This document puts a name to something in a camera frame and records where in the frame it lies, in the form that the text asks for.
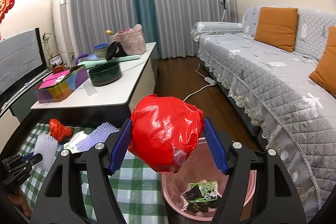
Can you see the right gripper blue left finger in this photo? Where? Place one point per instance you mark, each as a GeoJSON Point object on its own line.
{"type": "Point", "coordinates": [118, 144]}

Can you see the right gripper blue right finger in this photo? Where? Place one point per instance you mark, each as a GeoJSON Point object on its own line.
{"type": "Point", "coordinates": [216, 149]}

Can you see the purple foam fruit net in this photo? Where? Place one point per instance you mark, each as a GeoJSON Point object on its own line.
{"type": "Point", "coordinates": [99, 135]}

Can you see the green snack wrapper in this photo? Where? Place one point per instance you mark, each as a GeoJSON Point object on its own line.
{"type": "Point", "coordinates": [208, 191]}

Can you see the red plastic bag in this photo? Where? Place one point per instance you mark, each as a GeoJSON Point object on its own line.
{"type": "Point", "coordinates": [165, 131]}

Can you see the white green printed bag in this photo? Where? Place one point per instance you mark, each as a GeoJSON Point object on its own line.
{"type": "Point", "coordinates": [72, 144]}

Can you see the crumpled orange-red plastic bag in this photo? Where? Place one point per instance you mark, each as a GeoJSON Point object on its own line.
{"type": "Point", "coordinates": [59, 131]}

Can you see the tv cabinet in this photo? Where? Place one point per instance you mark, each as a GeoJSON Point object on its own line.
{"type": "Point", "coordinates": [17, 107]}

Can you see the clear plastic sheet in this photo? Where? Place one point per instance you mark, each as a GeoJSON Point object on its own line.
{"type": "Point", "coordinates": [89, 88]}

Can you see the white coffee table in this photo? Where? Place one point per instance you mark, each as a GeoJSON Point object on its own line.
{"type": "Point", "coordinates": [112, 103]}

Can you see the dark green round bowl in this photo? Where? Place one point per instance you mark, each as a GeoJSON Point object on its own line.
{"type": "Point", "coordinates": [104, 74]}

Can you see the grey quilted sofa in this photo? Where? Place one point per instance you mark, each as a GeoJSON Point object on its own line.
{"type": "Point", "coordinates": [274, 89]}

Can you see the colourful rainbow box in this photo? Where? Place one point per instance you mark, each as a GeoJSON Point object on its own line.
{"type": "Point", "coordinates": [59, 86]}

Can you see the mint green rolled mat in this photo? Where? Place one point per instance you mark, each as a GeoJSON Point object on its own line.
{"type": "Point", "coordinates": [92, 63]}

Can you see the black round lid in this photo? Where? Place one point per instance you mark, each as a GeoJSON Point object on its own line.
{"type": "Point", "coordinates": [115, 50]}

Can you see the stacked colourful bowls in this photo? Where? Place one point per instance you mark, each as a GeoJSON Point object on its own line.
{"type": "Point", "coordinates": [100, 50]}

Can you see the red teapot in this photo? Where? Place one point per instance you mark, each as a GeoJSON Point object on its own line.
{"type": "Point", "coordinates": [59, 68]}

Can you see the pink quilted basket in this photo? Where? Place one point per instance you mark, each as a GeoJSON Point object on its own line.
{"type": "Point", "coordinates": [132, 40]}

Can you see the television with grey cover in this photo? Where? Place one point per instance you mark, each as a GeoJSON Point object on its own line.
{"type": "Point", "coordinates": [22, 58]}

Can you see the white standing air conditioner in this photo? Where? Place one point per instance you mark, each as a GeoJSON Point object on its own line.
{"type": "Point", "coordinates": [64, 31]}

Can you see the orange cushion far right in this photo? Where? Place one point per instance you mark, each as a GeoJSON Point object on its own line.
{"type": "Point", "coordinates": [325, 72]}

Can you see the small bamboo plant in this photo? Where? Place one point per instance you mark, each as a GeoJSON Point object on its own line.
{"type": "Point", "coordinates": [49, 50]}

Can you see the orange cushion near armrest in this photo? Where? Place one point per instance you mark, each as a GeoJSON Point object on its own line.
{"type": "Point", "coordinates": [277, 26]}

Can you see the red chinese knot decoration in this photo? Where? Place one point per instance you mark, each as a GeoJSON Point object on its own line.
{"type": "Point", "coordinates": [5, 6]}

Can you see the purple handled cup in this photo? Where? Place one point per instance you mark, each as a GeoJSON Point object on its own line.
{"type": "Point", "coordinates": [77, 58]}

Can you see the small photo frame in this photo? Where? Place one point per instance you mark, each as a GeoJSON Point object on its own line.
{"type": "Point", "coordinates": [56, 61]}

